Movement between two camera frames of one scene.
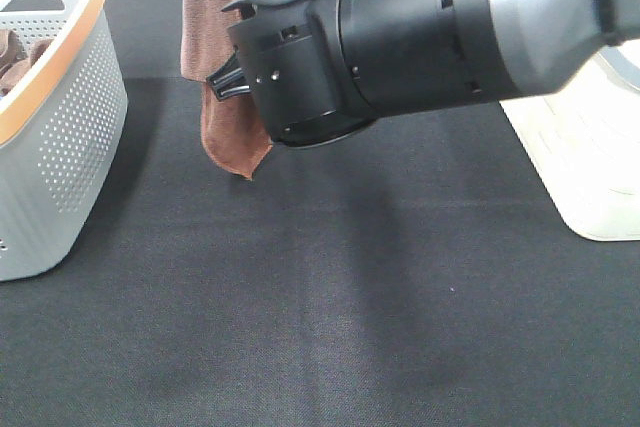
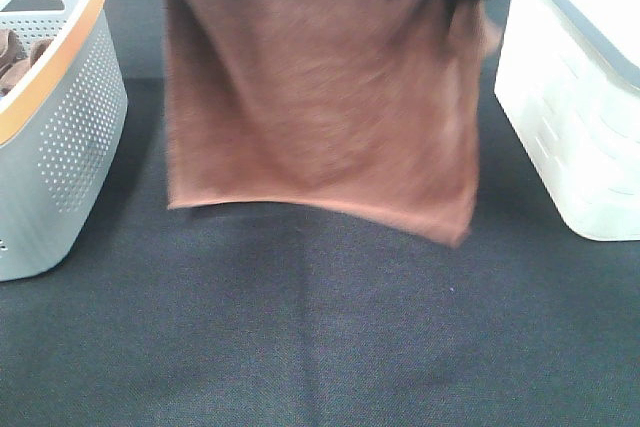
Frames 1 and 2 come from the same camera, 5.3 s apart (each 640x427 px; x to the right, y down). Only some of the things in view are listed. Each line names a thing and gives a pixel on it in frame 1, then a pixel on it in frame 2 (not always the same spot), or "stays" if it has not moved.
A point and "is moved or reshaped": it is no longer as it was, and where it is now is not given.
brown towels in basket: (14, 60) stays
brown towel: (232, 131) is moved or reshaped
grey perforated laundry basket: (60, 127) stays
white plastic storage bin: (585, 142) stays
